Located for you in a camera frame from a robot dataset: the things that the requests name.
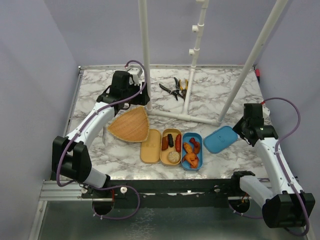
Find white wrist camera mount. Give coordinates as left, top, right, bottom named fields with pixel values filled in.
left=261, top=101, right=270, bottom=119
left=125, top=66, right=143, bottom=86

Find metal food tongs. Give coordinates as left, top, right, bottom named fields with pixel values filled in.
left=102, top=126, right=107, bottom=146

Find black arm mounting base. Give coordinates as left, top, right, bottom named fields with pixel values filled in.
left=81, top=171, right=254, bottom=213

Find orange chicken wing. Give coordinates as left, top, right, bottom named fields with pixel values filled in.
left=183, top=142, right=194, bottom=154

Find woven bamboo basket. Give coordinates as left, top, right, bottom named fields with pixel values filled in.
left=107, top=106, right=150, bottom=143

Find white steamed bun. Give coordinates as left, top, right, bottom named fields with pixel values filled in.
left=167, top=151, right=181, bottom=164

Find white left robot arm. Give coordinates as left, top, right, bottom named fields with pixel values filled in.
left=51, top=70, right=150, bottom=198

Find white PVC pipe frame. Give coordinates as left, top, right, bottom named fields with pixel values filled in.
left=138, top=0, right=288, bottom=127

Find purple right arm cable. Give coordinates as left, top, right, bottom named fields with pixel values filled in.
left=228, top=97, right=310, bottom=237

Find black pruning shears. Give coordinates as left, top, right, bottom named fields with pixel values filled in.
left=158, top=77, right=184, bottom=101

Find black sea cucumber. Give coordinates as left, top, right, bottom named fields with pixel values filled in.
left=167, top=133, right=174, bottom=148

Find yellow handled pliers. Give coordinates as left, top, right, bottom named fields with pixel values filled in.
left=179, top=79, right=189, bottom=101

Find brown fried patty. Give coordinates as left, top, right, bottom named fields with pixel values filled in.
left=193, top=141, right=201, bottom=155

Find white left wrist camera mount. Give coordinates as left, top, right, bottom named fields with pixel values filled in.
left=125, top=66, right=143, bottom=86

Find blue lunch box lid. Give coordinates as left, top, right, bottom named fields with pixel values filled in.
left=203, top=125, right=238, bottom=154

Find beige lunch box lid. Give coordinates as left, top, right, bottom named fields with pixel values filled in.
left=140, top=129, right=162, bottom=164

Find brown sausage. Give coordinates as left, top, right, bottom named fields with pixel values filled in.
left=161, top=136, right=169, bottom=151

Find orange fried chicken piece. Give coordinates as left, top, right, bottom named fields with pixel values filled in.
left=190, top=159, right=199, bottom=169

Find orange fried shrimp piece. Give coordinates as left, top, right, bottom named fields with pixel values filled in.
left=182, top=152, right=198, bottom=164

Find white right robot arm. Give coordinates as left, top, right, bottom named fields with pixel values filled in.
left=229, top=103, right=316, bottom=228

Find red sausage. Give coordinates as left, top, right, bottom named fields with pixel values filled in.
left=175, top=134, right=182, bottom=153

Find beige lunch box base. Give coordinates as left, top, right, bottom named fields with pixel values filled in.
left=160, top=128, right=182, bottom=167

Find aluminium table frame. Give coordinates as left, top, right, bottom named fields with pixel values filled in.
left=27, top=65, right=316, bottom=240

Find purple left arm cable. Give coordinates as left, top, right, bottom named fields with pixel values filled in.
left=55, top=59, right=145, bottom=221

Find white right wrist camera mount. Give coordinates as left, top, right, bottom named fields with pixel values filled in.
left=261, top=101, right=270, bottom=119

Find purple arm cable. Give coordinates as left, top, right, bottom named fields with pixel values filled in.
left=55, top=59, right=145, bottom=221
left=228, top=97, right=310, bottom=237

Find red clamp at table corner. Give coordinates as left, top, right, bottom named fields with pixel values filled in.
left=254, top=68, right=260, bottom=82

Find blue lunch box base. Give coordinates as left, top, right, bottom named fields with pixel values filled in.
left=181, top=132, right=203, bottom=171

